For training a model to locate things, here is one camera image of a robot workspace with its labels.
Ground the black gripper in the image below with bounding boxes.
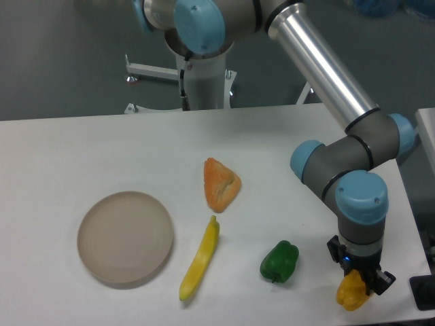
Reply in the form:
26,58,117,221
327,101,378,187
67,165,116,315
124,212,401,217
327,235,396,295

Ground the white side table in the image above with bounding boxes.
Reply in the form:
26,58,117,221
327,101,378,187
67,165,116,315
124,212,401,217
396,107,435,272

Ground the blue plastic bag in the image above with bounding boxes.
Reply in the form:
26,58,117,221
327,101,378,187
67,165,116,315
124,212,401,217
344,0,434,22

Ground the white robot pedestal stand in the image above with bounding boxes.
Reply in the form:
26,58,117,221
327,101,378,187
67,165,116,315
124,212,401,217
125,31,320,113

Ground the yellow banana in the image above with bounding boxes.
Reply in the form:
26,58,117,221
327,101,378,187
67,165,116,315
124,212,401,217
179,215,220,302

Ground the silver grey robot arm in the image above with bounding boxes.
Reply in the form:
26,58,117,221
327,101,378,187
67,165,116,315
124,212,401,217
133,1,415,295

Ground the black device at table edge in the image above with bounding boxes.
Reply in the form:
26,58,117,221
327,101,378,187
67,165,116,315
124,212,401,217
409,274,434,311

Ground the green bell pepper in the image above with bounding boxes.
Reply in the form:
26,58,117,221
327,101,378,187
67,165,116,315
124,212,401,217
260,240,299,283

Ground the beige round plate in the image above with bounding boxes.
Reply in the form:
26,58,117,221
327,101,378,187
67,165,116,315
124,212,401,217
77,191,174,289

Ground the orange bread wedge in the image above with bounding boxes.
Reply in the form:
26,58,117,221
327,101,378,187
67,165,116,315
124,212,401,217
203,158,242,213

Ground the yellow bell pepper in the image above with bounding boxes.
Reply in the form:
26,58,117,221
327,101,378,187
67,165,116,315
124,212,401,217
336,270,370,311

